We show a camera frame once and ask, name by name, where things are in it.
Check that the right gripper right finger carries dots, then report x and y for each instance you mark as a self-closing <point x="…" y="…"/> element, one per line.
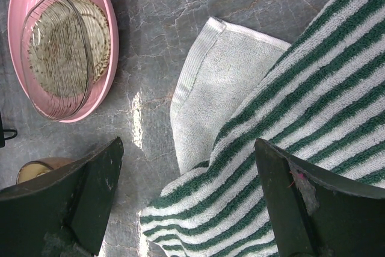
<point x="314" y="212"/>

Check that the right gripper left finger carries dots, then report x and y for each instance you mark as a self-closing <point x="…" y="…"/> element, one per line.
<point x="64" y="212"/>

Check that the beige patterned cup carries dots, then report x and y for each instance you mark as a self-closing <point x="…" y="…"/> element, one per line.
<point x="40" y="167"/>

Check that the speckled beige plate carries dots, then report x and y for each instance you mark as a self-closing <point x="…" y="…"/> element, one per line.
<point x="99" y="37"/>

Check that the pink plate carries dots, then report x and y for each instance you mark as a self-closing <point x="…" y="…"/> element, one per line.
<point x="17" y="10"/>

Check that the green striped towel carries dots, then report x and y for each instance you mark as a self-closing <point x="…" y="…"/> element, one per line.
<point x="322" y="101"/>

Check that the white folded cloth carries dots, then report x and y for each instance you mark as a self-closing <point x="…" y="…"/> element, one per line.
<point x="224" y="64"/>

